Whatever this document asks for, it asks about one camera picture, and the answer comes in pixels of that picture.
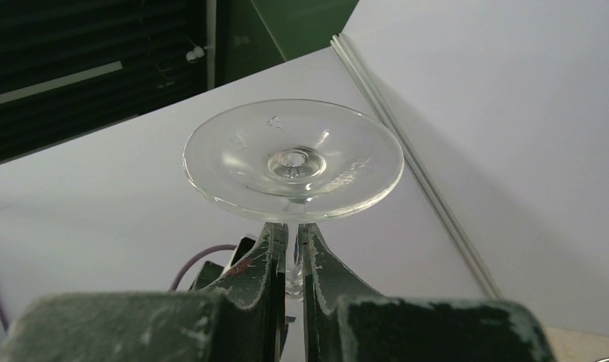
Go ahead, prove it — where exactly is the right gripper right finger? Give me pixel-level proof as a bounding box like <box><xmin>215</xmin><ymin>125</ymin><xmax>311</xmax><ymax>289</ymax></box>
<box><xmin>298</xmin><ymin>223</ymin><xmax>555</xmax><ymax>361</ymax></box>

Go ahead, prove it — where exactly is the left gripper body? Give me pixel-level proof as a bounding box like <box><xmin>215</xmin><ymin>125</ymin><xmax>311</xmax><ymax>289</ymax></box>
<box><xmin>189</xmin><ymin>235</ymin><xmax>257</xmax><ymax>290</ymax></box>

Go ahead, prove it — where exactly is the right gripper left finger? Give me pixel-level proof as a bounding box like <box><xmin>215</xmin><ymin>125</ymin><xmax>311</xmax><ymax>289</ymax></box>
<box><xmin>0</xmin><ymin>222</ymin><xmax>288</xmax><ymax>361</ymax></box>

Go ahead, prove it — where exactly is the glass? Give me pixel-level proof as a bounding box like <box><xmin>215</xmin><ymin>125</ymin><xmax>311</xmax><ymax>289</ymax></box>
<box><xmin>182</xmin><ymin>98</ymin><xmax>406</xmax><ymax>301</ymax></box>

